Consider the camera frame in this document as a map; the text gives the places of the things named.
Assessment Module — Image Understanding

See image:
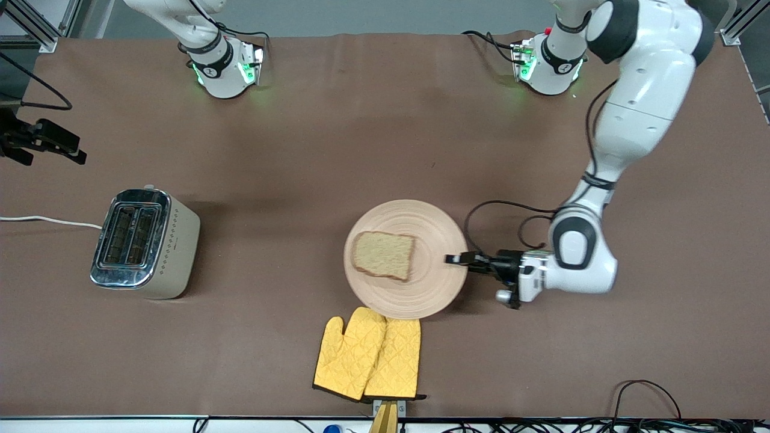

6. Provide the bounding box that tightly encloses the round wooden plate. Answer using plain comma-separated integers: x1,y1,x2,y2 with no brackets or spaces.
343,199,469,321

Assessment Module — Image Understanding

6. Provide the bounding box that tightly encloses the brown bread slice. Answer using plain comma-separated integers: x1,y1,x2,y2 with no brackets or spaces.
351,231,416,283

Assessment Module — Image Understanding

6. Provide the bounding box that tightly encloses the chrome and beige toaster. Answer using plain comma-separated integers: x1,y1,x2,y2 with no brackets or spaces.
90,185,201,300

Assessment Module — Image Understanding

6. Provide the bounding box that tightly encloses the yellow quilted oven mitt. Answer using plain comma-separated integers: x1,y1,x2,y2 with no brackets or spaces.
364,318,428,401
313,307,387,402

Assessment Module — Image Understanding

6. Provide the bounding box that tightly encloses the yellow wooden stick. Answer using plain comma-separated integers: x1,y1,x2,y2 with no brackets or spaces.
368,402,399,433

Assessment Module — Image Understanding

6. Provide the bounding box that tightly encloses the white toaster power cord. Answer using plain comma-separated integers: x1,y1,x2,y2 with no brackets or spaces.
0,215,104,230

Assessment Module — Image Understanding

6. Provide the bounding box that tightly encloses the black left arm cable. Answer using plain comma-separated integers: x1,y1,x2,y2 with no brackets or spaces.
463,78,620,253

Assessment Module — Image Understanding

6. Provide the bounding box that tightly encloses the aluminium frame corner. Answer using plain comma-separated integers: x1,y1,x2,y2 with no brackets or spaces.
719,0,770,47
0,0,82,54

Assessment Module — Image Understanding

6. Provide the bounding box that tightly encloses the black looped cable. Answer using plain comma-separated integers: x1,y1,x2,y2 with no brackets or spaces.
611,379,683,422

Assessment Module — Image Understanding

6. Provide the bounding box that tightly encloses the small metal bracket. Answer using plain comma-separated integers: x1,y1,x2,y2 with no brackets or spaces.
372,398,407,419

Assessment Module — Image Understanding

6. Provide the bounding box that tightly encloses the black cable bundle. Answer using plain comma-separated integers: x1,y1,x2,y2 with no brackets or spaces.
421,418,770,433

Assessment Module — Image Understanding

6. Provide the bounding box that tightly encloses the black right base cable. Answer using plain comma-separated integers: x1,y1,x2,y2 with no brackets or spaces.
186,0,271,61

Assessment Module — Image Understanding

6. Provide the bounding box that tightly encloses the black base cable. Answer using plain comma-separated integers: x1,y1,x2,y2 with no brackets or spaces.
462,30,519,64
186,0,271,61

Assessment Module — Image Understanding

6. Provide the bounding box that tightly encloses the black left base cable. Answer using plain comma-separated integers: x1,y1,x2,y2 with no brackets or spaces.
462,30,519,64

